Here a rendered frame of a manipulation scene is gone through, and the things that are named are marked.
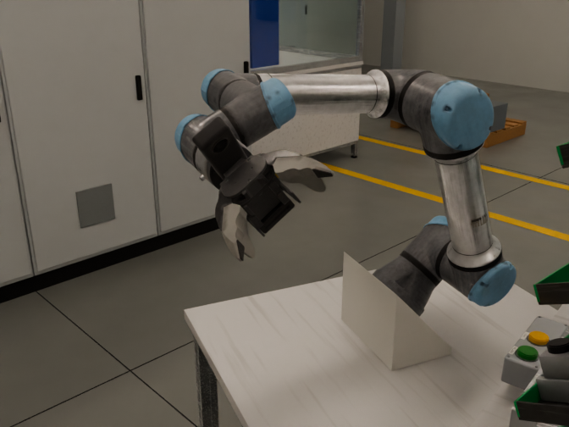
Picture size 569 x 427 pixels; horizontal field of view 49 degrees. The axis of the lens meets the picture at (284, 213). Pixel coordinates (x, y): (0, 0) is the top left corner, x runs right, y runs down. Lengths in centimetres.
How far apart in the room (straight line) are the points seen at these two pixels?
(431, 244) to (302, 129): 392
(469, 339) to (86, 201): 257
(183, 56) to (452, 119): 286
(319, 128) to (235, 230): 476
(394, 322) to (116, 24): 264
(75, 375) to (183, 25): 205
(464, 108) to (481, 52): 937
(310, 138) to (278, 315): 390
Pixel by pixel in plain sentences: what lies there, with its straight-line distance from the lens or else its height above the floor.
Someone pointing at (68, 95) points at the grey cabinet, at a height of 106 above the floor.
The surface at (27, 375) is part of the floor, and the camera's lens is 309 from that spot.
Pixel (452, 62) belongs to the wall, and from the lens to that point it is 1081.
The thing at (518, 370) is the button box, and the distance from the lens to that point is 138.
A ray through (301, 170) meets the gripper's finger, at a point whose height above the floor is 147.
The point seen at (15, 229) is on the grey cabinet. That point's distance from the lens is 358.
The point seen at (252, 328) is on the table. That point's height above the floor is 86.
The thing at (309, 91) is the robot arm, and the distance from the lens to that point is 116.
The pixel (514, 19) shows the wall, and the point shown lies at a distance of 1026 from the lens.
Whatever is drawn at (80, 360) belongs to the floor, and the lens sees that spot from 311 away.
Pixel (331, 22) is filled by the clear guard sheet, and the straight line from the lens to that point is 548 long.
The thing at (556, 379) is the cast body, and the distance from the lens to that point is 85.
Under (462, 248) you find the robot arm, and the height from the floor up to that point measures 114.
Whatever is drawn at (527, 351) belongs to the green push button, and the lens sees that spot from 139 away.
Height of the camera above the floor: 170
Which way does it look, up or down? 22 degrees down
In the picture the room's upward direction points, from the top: straight up
